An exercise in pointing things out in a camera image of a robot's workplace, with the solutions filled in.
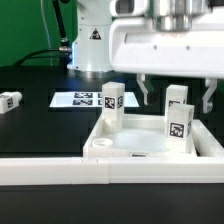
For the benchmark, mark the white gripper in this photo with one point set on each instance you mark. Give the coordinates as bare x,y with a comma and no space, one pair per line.
135,47

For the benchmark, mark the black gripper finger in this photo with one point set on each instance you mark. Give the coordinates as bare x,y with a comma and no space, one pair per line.
211,85

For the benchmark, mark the white square tabletop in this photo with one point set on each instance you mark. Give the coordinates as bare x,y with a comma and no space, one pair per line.
140,136

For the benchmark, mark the white sheet with fiducial tags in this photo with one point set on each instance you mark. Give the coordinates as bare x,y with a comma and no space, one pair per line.
76,99

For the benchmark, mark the white L-shaped obstacle fence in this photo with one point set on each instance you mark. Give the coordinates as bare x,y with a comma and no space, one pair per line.
207,168

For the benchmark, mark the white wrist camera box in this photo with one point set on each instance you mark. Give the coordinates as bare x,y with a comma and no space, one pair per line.
125,8

